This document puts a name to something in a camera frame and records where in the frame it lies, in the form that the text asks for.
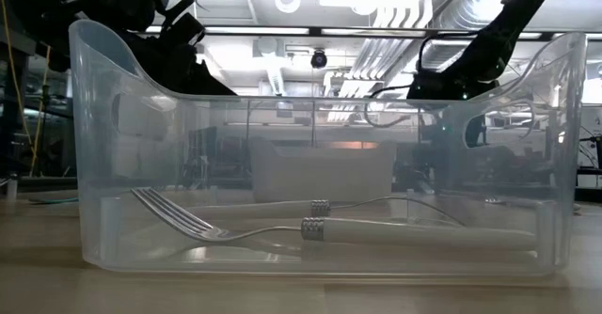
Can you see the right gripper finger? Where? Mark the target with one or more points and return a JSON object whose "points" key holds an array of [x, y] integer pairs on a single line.
{"points": [[475, 130]]}

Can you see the black round camera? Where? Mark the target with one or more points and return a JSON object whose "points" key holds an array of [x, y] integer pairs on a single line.
{"points": [[319, 60]]}

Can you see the clear plastic bin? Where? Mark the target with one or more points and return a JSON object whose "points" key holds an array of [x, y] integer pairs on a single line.
{"points": [[117, 173]]}

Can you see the small white post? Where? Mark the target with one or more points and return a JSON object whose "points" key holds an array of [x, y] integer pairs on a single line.
{"points": [[11, 187]]}

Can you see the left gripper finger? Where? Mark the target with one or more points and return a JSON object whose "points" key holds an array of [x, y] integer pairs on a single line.
{"points": [[188, 74]]}

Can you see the orange plastic bin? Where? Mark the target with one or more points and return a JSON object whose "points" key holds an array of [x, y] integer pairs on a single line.
{"points": [[350, 145]]}

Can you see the white plastic bin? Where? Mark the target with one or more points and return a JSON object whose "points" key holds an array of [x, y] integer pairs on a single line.
{"points": [[324, 177]]}

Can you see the overhead frame beam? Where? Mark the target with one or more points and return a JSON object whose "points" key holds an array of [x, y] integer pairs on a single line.
{"points": [[315, 31]]}

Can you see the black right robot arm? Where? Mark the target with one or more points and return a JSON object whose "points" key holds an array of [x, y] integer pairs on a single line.
{"points": [[498, 36]]}

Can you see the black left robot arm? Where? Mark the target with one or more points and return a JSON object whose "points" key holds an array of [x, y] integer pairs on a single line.
{"points": [[47, 8]]}

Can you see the black equipment stand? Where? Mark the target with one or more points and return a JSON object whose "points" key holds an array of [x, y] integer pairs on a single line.
{"points": [[590, 177]]}

